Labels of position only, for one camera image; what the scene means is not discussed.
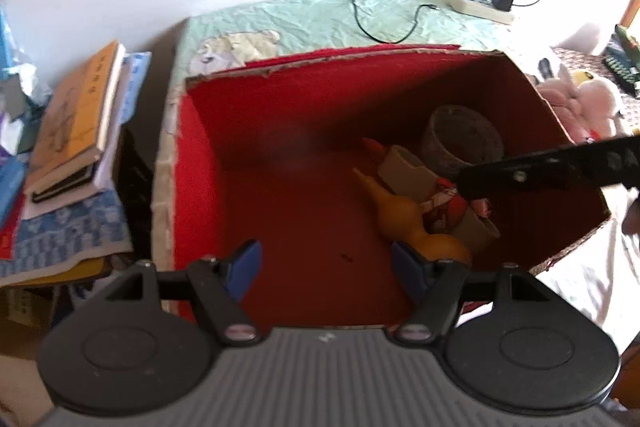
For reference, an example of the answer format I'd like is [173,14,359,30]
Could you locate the black notebook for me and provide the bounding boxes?
[30,159,98,204]

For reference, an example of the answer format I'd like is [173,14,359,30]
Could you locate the white power strip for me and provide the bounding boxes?
[446,0,516,26]

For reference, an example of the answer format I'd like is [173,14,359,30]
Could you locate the yellow plush toy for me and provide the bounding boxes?
[570,68,598,88]

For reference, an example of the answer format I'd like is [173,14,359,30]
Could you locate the white and blue booklet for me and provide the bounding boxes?
[95,51,153,195]

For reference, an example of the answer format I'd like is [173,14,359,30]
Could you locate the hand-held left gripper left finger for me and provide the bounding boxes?
[107,238,263,348]

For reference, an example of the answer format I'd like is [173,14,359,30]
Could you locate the red cardboard box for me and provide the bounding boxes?
[151,44,613,328]

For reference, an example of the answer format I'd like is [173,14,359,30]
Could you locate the yellow book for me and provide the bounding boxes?
[22,41,126,188]

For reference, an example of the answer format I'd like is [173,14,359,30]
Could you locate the cream bed sheet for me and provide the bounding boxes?
[532,207,640,353]

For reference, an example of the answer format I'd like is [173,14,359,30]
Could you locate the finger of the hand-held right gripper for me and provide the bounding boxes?
[456,134,640,202]

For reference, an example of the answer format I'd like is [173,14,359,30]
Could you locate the yellow gourd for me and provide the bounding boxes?
[352,167,473,265]

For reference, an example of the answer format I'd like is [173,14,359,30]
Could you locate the green striped object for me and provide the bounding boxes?
[602,49,640,98]

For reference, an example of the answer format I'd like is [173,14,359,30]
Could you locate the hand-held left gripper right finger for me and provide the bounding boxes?
[390,241,551,348]

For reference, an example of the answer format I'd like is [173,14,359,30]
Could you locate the blue packet in plastic bag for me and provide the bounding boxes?
[0,7,21,68]

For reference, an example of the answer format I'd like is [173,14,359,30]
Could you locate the wooden door frame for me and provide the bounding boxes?
[621,0,640,30]

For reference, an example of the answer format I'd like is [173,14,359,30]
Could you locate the beige paper roll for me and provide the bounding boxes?
[450,207,501,255]
[377,145,438,200]

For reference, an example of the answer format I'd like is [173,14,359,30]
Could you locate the green cartoon bed sheet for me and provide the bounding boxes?
[170,0,551,75]

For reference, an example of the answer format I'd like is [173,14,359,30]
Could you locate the blue patterned cloth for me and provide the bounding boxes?
[0,189,135,280]

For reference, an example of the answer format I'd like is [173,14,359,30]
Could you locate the pale pink plush elephant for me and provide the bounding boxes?
[575,77,626,138]

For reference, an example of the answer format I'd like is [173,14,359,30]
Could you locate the printed paper cup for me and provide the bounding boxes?
[420,104,505,180]

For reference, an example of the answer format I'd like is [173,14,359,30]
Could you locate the pink plush toy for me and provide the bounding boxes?
[550,46,640,128]

